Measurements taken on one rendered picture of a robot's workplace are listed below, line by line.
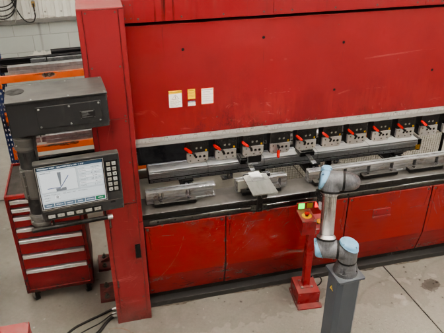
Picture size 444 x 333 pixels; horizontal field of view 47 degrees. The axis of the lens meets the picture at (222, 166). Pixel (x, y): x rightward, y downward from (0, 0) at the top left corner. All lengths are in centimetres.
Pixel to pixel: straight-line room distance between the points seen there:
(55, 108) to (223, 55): 115
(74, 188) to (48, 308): 161
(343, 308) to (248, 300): 100
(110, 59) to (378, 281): 281
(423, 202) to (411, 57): 123
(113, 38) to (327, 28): 139
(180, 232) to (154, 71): 118
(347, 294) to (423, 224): 144
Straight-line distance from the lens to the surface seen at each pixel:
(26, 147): 292
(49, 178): 289
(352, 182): 308
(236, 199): 372
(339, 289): 332
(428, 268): 480
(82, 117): 277
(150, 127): 340
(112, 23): 295
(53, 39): 741
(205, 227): 376
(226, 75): 337
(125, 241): 359
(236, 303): 416
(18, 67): 487
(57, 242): 402
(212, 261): 397
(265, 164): 407
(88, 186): 293
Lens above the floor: 291
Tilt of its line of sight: 30 degrees down
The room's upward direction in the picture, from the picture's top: straight up
